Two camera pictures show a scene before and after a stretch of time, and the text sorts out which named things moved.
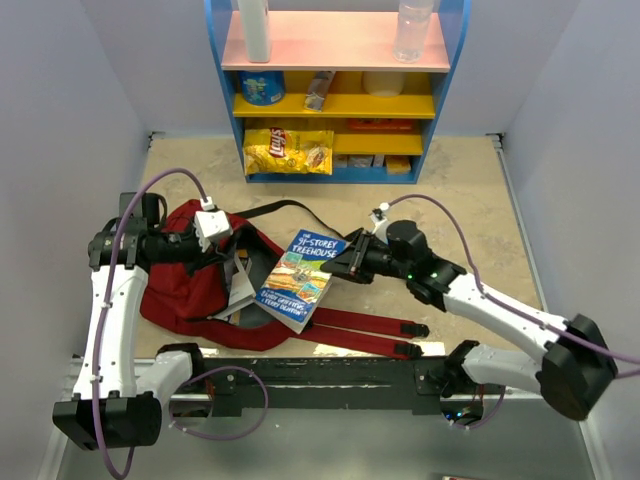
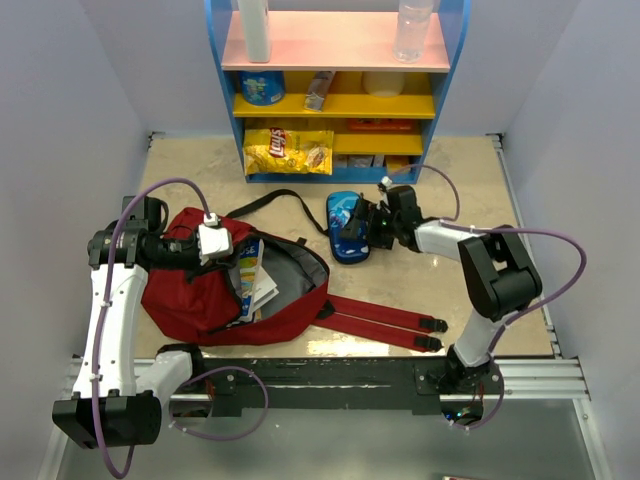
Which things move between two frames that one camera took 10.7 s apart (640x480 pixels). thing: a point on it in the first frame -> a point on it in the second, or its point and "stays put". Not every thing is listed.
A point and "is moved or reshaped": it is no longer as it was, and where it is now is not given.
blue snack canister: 262,87 stays put
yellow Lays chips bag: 288,151 stays put
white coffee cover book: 241,287 -> 265,288
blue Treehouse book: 296,282 -> 250,260
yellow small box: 398,164 stays put
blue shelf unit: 333,105 stays put
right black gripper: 346,264 -> 363,210
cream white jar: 384,83 stays put
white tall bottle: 256,19 stays put
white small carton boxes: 359,160 stays put
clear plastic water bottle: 409,40 stays put
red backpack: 213,298 is moved or reshaped
